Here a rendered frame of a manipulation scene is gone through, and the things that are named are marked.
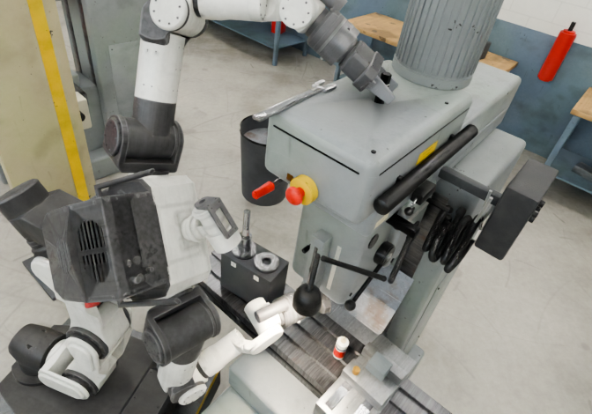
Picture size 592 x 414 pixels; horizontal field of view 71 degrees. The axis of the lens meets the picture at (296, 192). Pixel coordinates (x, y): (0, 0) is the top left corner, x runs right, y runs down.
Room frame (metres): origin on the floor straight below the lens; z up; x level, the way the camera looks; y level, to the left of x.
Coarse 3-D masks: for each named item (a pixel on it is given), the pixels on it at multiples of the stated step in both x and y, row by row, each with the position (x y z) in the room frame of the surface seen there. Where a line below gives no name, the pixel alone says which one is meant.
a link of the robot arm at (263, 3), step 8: (248, 0) 0.87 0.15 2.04; (256, 0) 0.87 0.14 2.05; (264, 0) 0.91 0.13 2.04; (272, 0) 0.92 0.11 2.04; (280, 0) 0.93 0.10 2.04; (248, 8) 0.86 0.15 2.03; (256, 8) 0.86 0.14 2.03; (264, 8) 0.90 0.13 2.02; (272, 8) 0.92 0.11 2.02; (248, 16) 0.87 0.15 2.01; (256, 16) 0.87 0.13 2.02; (264, 16) 0.90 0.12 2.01; (272, 16) 0.91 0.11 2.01
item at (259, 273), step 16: (224, 256) 1.01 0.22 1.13; (240, 256) 1.00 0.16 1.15; (256, 256) 1.01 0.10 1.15; (272, 256) 1.02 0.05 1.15; (224, 272) 1.01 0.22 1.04; (240, 272) 0.97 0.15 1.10; (256, 272) 0.95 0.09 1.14; (272, 272) 0.96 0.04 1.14; (240, 288) 0.97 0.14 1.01; (256, 288) 0.94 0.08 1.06; (272, 288) 0.94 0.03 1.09
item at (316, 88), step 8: (320, 80) 0.88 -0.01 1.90; (312, 88) 0.84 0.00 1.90; (320, 88) 0.84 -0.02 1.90; (328, 88) 0.85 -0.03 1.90; (296, 96) 0.79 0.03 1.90; (304, 96) 0.79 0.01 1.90; (312, 96) 0.81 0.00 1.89; (280, 104) 0.74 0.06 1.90; (288, 104) 0.75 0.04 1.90; (264, 112) 0.70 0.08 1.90; (272, 112) 0.71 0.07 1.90; (256, 120) 0.68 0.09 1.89
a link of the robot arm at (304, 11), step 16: (288, 0) 0.83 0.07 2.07; (304, 0) 0.83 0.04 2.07; (320, 0) 0.88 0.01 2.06; (336, 0) 0.87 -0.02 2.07; (288, 16) 0.83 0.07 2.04; (304, 16) 0.82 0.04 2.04; (320, 16) 0.86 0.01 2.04; (336, 16) 0.86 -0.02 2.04; (304, 32) 0.86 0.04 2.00; (320, 32) 0.84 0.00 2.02
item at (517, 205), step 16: (528, 160) 0.99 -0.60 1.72; (528, 176) 0.91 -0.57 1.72; (544, 176) 0.92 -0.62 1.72; (512, 192) 0.84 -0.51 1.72; (528, 192) 0.84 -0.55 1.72; (544, 192) 0.85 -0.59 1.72; (496, 208) 0.85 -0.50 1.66; (512, 208) 0.83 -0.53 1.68; (528, 208) 0.81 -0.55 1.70; (496, 224) 0.83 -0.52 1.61; (512, 224) 0.82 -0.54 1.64; (480, 240) 0.84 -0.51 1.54; (496, 240) 0.82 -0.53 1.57; (512, 240) 0.81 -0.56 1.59; (496, 256) 0.81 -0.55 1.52
